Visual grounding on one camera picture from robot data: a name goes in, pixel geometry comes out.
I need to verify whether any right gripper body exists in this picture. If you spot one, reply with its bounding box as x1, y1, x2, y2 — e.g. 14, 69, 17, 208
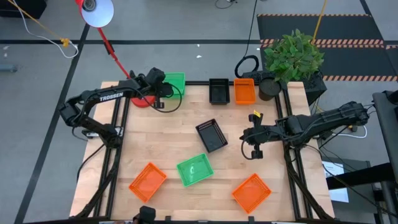
249, 113, 276, 160

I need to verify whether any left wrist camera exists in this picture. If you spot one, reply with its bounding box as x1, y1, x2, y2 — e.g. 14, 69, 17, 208
147, 67, 165, 84

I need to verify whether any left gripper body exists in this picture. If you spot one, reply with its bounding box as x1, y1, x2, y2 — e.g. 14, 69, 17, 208
138, 66, 167, 110

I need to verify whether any grey floor fixture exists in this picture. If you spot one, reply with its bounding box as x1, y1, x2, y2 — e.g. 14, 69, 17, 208
0, 63, 18, 73

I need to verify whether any white power cable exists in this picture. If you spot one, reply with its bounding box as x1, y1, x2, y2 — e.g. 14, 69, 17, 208
334, 124, 368, 139

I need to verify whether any yellow hanging cord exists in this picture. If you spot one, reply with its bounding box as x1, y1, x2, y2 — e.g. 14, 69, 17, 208
6, 0, 70, 48
312, 0, 327, 36

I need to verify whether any green plastic basket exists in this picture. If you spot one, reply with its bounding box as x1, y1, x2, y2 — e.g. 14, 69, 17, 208
176, 152, 215, 189
163, 72, 187, 99

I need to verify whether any red desk lamp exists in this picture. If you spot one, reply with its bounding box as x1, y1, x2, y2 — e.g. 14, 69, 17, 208
74, 0, 156, 109

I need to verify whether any dark workstation desk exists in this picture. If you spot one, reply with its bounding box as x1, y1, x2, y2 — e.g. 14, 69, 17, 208
372, 90, 398, 184

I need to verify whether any black camera cable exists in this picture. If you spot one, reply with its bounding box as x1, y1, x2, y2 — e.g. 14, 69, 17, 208
136, 83, 183, 113
240, 136, 254, 160

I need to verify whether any black coiled power cable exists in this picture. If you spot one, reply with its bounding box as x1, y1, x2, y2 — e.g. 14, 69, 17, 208
234, 0, 261, 79

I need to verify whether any black aluminium table frame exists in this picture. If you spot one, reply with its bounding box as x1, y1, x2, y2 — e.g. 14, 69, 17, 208
73, 80, 336, 224

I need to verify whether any green potted plant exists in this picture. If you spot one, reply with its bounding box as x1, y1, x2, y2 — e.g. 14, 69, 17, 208
258, 28, 326, 102

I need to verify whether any white paper sheet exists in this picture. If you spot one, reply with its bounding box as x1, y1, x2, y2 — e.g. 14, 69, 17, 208
322, 160, 351, 203

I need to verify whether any hazard-striped black floor mat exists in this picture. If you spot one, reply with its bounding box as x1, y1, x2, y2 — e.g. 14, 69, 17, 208
256, 13, 385, 46
260, 45, 398, 83

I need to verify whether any white floor cable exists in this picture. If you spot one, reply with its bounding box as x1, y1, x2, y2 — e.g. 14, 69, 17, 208
12, 0, 80, 60

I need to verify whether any black crossbar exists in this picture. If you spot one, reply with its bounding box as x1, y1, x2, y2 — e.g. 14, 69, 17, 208
326, 162, 398, 191

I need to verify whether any orange plastic basket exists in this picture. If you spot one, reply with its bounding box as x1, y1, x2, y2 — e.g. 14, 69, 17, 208
233, 78, 257, 106
231, 172, 272, 215
128, 162, 168, 204

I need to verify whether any black box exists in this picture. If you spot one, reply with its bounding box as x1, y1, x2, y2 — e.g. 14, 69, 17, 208
0, 0, 47, 19

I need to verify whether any black plastic basket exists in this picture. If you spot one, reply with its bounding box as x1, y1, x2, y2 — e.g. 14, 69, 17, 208
208, 78, 231, 106
195, 118, 229, 154

